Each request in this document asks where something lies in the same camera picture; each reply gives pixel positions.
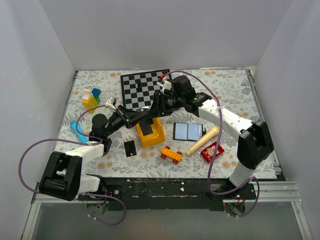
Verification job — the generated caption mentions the colourful stacked toy blocks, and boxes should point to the colourful stacked toy blocks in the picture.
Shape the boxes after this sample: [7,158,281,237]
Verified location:
[82,88,101,114]

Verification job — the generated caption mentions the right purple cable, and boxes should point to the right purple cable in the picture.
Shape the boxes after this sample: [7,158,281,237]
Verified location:
[161,69,261,218]

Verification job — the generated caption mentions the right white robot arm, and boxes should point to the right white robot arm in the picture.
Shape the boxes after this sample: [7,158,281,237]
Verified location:
[139,75,274,199]

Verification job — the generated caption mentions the orange toy car block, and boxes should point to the orange toy car block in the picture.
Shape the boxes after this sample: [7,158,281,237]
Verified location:
[160,146,183,165]

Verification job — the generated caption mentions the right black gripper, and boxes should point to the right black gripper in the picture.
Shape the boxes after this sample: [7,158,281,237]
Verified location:
[145,92,185,119]

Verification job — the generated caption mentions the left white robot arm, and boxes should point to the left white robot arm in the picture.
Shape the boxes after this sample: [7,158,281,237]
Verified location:
[39,105,149,201]

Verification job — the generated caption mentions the aluminium frame rail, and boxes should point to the aluminium frame rail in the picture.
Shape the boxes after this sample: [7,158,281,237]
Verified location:
[21,181,88,240]

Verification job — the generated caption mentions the black card on table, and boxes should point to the black card on table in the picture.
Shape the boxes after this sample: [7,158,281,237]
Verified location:
[124,140,137,158]

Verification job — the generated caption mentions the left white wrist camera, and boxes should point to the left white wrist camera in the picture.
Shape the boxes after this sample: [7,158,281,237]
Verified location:
[105,97,117,112]

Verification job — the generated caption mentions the black white chessboard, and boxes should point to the black white chessboard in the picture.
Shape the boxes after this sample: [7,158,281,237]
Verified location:
[120,69,170,111]

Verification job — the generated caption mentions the floral table mat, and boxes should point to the floral table mat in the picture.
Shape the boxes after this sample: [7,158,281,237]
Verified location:
[54,69,262,179]

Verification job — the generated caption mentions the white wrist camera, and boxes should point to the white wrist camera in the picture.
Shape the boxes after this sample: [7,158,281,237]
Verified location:
[105,97,117,112]
[156,74,173,95]

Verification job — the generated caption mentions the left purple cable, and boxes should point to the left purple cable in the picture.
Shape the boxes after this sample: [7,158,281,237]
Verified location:
[18,104,127,227]

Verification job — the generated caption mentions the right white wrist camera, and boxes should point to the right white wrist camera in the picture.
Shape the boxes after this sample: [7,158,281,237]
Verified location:
[156,74,173,95]

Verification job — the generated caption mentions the black leather card holder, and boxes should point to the black leather card holder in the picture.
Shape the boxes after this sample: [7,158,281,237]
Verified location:
[172,122,207,142]

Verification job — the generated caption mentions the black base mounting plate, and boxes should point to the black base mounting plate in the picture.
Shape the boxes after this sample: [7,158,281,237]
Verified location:
[78,177,256,211]

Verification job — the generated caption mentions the yellow plastic bin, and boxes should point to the yellow plastic bin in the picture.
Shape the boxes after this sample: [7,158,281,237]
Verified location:
[136,118,166,148]

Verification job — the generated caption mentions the red owl toy block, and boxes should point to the red owl toy block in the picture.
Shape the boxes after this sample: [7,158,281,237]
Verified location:
[200,142,225,164]

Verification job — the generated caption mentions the blue toy microphone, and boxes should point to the blue toy microphone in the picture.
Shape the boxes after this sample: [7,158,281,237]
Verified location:
[69,120,88,144]

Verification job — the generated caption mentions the purple cable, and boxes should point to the purple cable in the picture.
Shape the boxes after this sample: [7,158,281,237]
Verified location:
[161,69,261,218]
[18,104,127,227]

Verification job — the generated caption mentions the cream toy microphone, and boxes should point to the cream toy microphone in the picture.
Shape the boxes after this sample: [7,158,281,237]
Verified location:
[185,125,220,156]

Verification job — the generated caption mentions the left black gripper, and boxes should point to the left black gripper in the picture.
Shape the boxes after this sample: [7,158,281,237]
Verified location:
[104,105,146,137]

